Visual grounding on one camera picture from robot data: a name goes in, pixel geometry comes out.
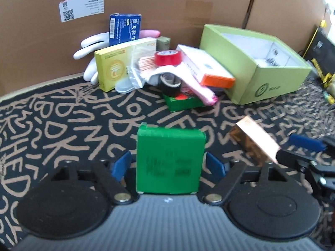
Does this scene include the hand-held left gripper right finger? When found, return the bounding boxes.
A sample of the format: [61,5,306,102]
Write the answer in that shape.
[203,152,288,206]

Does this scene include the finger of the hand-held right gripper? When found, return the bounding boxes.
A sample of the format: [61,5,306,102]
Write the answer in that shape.
[289,133,335,152]
[276,149,335,169]

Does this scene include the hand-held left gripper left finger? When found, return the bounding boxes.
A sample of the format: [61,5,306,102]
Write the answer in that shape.
[50,150,133,206]

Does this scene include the copper brown box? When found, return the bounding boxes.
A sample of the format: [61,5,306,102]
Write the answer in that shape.
[229,116,282,167]

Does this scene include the large green box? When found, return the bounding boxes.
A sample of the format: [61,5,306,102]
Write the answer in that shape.
[135,123,206,195]

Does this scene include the light green box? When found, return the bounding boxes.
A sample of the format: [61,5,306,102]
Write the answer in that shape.
[199,24,313,105]

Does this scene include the white and orange box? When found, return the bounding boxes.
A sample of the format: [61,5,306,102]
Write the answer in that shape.
[176,44,236,90]

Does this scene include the blue and white box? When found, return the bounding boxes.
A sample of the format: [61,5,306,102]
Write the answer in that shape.
[108,13,143,46]

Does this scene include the black patterned mat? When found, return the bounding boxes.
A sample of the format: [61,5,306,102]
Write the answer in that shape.
[0,74,335,249]

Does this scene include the small green box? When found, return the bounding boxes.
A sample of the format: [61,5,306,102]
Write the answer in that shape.
[164,93,206,113]

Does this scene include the clear plastic lid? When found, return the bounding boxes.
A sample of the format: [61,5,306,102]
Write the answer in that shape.
[115,78,135,94]

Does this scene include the black tape roll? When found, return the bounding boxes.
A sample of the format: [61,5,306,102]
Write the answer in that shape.
[160,74,183,97]

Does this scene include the black case with yellow trim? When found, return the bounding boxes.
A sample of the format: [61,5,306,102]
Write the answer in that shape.
[303,19,335,84]

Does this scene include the yellow box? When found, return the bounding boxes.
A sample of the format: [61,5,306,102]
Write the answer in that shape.
[94,38,157,93]

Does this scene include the clear zip bag red sticks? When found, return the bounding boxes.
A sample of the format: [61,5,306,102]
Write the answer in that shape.
[127,54,161,89]

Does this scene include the red tape roll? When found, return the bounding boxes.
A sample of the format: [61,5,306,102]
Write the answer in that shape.
[154,50,183,66]

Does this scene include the small olive box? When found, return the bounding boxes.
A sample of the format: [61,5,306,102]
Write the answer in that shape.
[156,36,171,51]

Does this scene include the plain large cardboard box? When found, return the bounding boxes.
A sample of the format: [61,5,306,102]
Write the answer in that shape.
[243,0,333,56]

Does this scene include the white shipping label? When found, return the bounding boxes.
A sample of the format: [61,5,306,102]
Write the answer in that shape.
[58,0,105,23]

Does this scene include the large cardboard box with label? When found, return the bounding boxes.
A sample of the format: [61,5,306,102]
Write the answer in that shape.
[0,0,259,95]

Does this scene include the yellow strap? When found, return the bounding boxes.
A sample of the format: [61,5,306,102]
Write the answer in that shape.
[311,59,333,88]

